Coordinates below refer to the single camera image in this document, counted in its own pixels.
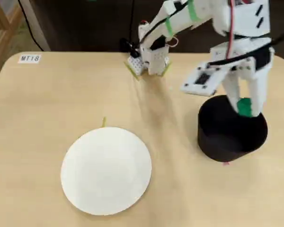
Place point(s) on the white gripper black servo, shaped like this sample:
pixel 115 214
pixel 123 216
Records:
pixel 244 71

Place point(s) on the green cube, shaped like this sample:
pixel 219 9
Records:
pixel 244 107

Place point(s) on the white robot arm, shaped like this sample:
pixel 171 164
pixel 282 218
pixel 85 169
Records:
pixel 203 9

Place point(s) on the black round bin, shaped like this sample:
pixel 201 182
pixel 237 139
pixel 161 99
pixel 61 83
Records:
pixel 227 146

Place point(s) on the green tape band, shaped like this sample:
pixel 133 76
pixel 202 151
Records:
pixel 169 27
pixel 193 11

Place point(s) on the green tape strip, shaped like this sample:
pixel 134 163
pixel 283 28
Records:
pixel 103 122

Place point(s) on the white paper plate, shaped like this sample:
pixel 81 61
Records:
pixel 109 170

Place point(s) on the white MT18 label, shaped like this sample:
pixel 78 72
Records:
pixel 29 59

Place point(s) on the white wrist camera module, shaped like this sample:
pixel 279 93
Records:
pixel 198 81

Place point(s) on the white panel post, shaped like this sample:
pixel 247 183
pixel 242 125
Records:
pixel 35 23

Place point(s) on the wooden shelf frame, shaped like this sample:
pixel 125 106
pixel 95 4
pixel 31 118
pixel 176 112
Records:
pixel 4 14

